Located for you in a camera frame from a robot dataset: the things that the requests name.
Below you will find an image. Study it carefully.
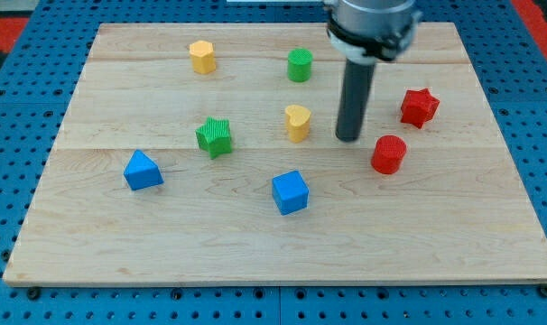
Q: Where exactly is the red cylinder block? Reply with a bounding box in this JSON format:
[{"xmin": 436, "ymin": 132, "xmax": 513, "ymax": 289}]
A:
[{"xmin": 370, "ymin": 135, "xmax": 407, "ymax": 174}]

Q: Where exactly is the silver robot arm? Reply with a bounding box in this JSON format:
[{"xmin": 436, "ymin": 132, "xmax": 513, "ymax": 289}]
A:
[{"xmin": 323, "ymin": 0, "xmax": 422, "ymax": 65}]

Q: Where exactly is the blue cube block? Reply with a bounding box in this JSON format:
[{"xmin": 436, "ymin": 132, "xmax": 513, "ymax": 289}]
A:
[{"xmin": 272, "ymin": 171, "xmax": 310, "ymax": 216}]

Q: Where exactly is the yellow heart block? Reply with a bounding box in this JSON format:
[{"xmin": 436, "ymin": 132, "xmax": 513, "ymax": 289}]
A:
[{"xmin": 284, "ymin": 105, "xmax": 311, "ymax": 143}]

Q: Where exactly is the green star block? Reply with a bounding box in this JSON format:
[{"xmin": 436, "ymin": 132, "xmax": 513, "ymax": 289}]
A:
[{"xmin": 195, "ymin": 116, "xmax": 233, "ymax": 159}]

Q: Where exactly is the light wooden board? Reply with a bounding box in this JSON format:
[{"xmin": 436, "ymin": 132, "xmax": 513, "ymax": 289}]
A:
[{"xmin": 4, "ymin": 23, "xmax": 547, "ymax": 287}]

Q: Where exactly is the green cylinder block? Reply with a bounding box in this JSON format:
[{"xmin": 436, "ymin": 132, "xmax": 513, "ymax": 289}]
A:
[{"xmin": 287, "ymin": 48, "xmax": 313, "ymax": 82}]

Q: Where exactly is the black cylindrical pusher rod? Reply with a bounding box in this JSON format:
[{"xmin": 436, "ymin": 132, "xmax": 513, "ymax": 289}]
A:
[{"xmin": 335, "ymin": 59, "xmax": 375, "ymax": 143}]

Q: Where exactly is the yellow hexagon block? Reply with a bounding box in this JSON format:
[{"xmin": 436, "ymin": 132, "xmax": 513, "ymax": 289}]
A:
[{"xmin": 189, "ymin": 40, "xmax": 217, "ymax": 74}]

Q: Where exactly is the blue triangle block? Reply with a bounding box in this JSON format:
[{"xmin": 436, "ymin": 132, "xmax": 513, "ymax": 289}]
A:
[{"xmin": 123, "ymin": 150, "xmax": 164, "ymax": 190}]

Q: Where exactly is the red star block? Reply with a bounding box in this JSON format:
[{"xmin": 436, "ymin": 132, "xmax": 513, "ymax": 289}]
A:
[{"xmin": 401, "ymin": 88, "xmax": 440, "ymax": 129}]

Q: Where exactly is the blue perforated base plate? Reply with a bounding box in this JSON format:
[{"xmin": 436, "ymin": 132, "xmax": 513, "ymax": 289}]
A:
[{"xmin": 0, "ymin": 0, "xmax": 547, "ymax": 324}]

